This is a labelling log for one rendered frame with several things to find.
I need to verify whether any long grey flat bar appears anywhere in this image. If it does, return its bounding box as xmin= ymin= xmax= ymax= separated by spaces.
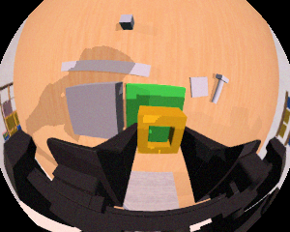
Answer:
xmin=61 ymin=60 xmax=151 ymax=77

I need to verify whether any orange square nut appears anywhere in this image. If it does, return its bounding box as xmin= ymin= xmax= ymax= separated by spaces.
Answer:
xmin=137 ymin=105 xmax=187 ymax=154

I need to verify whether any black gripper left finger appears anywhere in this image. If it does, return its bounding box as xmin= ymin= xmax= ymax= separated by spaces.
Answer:
xmin=46 ymin=123 xmax=137 ymax=208

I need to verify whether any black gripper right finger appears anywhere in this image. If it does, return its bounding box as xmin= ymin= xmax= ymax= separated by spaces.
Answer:
xmin=180 ymin=127 xmax=261 ymax=203

